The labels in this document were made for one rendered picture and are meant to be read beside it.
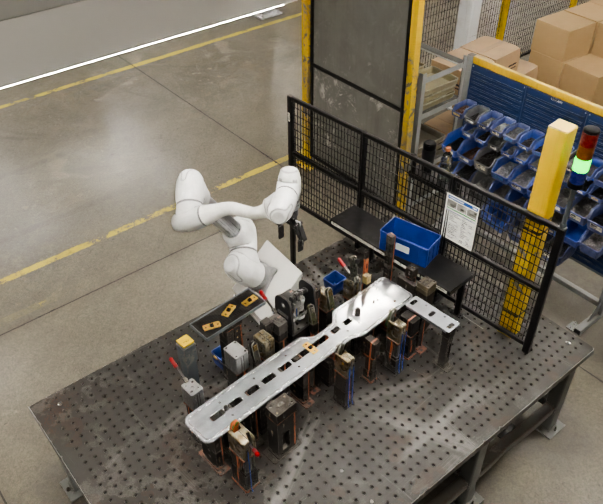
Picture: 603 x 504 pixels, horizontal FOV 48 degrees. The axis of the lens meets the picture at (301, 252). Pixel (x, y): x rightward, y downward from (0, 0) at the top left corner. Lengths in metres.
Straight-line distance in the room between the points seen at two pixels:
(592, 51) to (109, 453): 5.80
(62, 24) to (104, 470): 2.91
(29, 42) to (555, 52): 6.65
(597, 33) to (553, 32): 0.45
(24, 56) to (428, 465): 2.94
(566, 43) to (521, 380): 4.02
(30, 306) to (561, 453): 3.75
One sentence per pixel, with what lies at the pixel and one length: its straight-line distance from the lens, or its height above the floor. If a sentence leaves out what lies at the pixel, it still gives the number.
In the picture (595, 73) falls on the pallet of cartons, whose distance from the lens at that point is 7.04.
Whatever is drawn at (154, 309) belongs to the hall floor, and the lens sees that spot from 5.14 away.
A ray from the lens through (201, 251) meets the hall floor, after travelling 5.58.
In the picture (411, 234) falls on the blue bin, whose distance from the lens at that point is 3.97.
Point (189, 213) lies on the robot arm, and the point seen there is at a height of 1.59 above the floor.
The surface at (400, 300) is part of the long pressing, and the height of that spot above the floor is 1.00.
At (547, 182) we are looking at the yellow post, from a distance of 3.39.
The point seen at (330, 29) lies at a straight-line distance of 5.68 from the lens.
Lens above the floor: 3.51
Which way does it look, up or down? 40 degrees down
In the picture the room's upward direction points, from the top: straight up
